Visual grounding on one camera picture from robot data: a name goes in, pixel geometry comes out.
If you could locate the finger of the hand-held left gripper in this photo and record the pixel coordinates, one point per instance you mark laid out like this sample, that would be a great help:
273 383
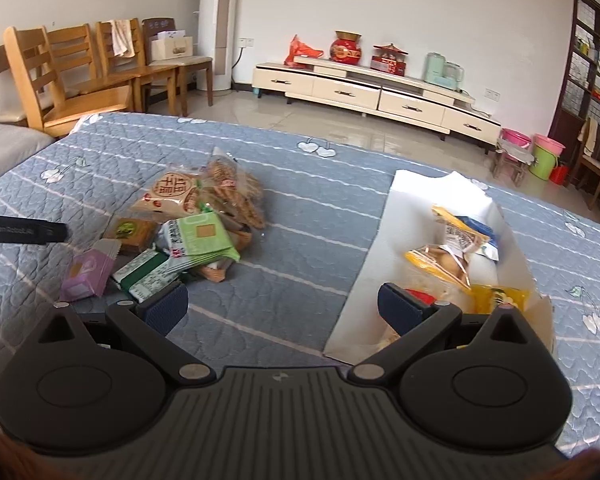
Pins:
42 232

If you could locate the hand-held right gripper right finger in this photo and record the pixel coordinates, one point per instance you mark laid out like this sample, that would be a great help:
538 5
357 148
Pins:
397 307

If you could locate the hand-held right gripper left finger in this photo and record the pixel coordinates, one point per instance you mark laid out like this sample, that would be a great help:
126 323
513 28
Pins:
167 306

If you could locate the red snack packet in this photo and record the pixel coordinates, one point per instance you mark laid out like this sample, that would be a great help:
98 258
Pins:
420 294

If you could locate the green and white snack packet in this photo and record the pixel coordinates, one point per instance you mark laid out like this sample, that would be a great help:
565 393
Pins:
145 272

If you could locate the red and white cardboard box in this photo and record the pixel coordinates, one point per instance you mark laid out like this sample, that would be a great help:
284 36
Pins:
375 260

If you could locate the orange brown snack packet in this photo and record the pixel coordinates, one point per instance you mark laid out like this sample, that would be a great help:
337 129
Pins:
212 273

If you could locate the yellow pastry packet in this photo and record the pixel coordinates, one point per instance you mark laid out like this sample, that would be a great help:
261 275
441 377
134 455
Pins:
437 263

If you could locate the purple snack packet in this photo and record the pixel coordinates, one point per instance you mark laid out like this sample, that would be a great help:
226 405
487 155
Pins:
87 272

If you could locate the brown mooncake packet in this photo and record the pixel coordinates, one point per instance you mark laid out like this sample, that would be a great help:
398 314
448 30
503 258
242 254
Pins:
130 232

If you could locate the yellow packet white label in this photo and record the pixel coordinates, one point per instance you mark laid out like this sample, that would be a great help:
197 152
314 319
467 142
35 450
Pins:
457 232

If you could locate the yellow transparent snack packet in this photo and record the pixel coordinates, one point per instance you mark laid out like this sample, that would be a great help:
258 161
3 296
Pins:
497 296

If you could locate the beige round-print snack packet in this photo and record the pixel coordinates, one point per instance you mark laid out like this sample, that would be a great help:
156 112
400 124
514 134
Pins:
167 195

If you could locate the blue snack packet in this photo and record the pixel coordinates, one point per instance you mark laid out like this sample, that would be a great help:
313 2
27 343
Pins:
472 223

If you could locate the clear bag of biscuits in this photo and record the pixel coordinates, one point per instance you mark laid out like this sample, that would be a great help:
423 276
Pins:
230 185

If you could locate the blue quilted blanket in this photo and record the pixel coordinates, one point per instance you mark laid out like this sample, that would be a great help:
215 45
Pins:
305 240

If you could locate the wooden slat-back chair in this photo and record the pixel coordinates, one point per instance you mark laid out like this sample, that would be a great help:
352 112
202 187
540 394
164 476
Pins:
80 105
147 74
70 50

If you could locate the small wooden stool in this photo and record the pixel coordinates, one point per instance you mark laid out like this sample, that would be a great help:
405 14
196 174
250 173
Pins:
510 161

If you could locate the green plastic bucket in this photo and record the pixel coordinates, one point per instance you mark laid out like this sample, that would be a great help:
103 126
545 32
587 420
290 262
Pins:
542 166

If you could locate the pink plastic basin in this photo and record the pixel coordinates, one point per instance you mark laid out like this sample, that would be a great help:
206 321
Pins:
515 137

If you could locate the beige towel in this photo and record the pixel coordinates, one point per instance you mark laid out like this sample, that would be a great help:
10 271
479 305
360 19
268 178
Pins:
122 40

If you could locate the small red container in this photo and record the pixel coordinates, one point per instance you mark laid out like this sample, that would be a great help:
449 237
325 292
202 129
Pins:
560 175

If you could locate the cream tv cabinet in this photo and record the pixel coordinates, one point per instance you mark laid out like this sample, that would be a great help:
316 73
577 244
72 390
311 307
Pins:
350 92

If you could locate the pink plastic bucket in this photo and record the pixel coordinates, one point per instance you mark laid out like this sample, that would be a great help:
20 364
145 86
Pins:
550 144

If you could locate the brown padded chair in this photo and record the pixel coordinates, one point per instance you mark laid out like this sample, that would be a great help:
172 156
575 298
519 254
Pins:
190 62

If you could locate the mint green kitchen appliance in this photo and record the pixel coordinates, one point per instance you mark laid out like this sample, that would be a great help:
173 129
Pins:
435 71

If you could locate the red gift box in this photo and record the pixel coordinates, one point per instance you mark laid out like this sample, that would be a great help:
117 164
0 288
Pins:
390 65

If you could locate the wooden chair with garment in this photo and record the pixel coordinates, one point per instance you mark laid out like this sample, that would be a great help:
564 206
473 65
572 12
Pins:
597 165

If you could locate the dark wooden display cabinet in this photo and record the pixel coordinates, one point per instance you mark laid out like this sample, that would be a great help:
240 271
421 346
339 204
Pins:
565 110

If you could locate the red round jar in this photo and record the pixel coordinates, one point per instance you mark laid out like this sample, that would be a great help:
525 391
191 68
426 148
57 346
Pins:
345 50

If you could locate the white tower air conditioner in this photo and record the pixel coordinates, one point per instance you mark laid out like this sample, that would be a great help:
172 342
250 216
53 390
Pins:
217 35

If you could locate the red plastic bag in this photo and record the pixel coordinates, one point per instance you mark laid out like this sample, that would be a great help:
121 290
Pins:
300 55

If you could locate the white wall socket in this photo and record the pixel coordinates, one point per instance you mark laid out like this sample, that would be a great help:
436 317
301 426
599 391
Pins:
245 41
492 94

